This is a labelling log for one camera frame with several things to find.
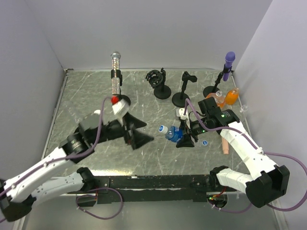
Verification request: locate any black glitter microphone stand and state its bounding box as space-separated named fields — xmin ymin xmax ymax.
xmin=111 ymin=69 xmax=131 ymax=105

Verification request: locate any clear capless bottle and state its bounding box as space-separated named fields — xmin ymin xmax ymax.
xmin=240 ymin=104 xmax=248 ymax=120

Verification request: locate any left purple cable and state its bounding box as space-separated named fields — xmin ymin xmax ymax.
xmin=0 ymin=97 xmax=116 ymax=223

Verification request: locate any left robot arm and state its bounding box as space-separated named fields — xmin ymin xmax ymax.
xmin=0 ymin=111 xmax=154 ymax=222

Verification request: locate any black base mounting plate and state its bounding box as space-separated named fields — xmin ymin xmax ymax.
xmin=92 ymin=174 xmax=224 ymax=202

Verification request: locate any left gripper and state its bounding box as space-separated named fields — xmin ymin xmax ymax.
xmin=90 ymin=112 xmax=154 ymax=150

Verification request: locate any aluminium rail frame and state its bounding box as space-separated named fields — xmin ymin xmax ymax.
xmin=12 ymin=68 xmax=288 ymax=230

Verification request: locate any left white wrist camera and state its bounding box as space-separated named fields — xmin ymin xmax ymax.
xmin=111 ymin=95 xmax=130 ymax=124

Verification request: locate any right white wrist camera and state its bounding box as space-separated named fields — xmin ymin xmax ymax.
xmin=175 ymin=108 xmax=189 ymax=121

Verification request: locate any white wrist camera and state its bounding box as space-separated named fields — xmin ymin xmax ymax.
xmin=175 ymin=108 xmax=189 ymax=121
xmin=111 ymin=95 xmax=130 ymax=124

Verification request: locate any black empty clip stand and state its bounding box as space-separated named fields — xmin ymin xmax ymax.
xmin=172 ymin=71 xmax=197 ymax=108

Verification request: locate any orange square bottle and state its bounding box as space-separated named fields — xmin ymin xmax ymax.
xmin=205 ymin=91 xmax=225 ymax=109

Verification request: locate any glitter silver microphone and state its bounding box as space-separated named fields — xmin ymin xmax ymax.
xmin=111 ymin=51 xmax=121 ymax=95

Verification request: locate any orange round bottle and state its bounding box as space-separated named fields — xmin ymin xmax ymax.
xmin=225 ymin=88 xmax=239 ymax=105

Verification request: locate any black purple microphone stand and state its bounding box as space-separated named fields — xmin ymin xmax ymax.
xmin=203 ymin=64 xmax=232 ymax=97

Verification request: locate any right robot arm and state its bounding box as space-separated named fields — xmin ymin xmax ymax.
xmin=176 ymin=98 xmax=290 ymax=208

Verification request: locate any blue label water bottle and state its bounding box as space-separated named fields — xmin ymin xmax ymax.
xmin=158 ymin=125 xmax=183 ymax=143

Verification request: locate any white blue Pocari cap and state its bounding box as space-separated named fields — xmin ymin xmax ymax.
xmin=202 ymin=140 xmax=208 ymax=146

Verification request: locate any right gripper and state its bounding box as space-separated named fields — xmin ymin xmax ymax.
xmin=175 ymin=116 xmax=211 ymax=148

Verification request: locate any pink beige microphone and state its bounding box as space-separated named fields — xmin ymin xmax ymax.
xmin=221 ymin=138 xmax=229 ymax=155

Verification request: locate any black shock mount stand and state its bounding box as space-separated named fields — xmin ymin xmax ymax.
xmin=145 ymin=68 xmax=171 ymax=100

